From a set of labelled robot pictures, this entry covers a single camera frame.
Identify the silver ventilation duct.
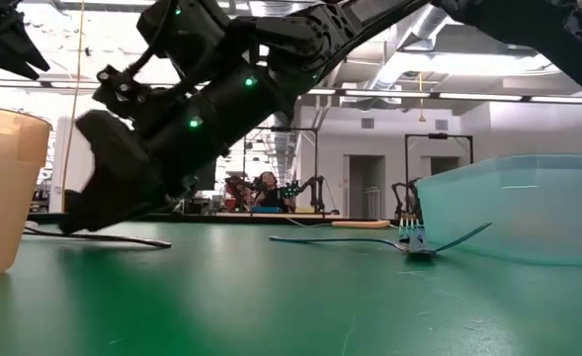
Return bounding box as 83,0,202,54
369,9,464,91

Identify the black stand frame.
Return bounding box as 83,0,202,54
403,132,475,219
243,126,320,215

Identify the wooden handle fork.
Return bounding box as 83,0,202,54
290,217,392,230

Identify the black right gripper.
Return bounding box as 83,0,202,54
60,109,173,234

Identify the yellow cable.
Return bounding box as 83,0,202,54
60,0,86,214

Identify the dark silver fork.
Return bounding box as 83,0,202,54
22,221,173,249

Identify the iridescent blue fork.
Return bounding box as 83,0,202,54
397,211,439,258
269,222,493,258

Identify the teal plastic bin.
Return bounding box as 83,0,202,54
415,152,582,268

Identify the person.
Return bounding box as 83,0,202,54
253,170,294,215

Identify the ceiling light strip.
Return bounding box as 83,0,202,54
0,77,582,105

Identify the white column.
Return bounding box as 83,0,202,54
47,116,99,215

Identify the green table mat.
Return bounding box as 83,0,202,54
0,217,582,356

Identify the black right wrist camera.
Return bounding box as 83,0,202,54
92,62,146,118

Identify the orange plastic bin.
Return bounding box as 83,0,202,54
0,102,53,281

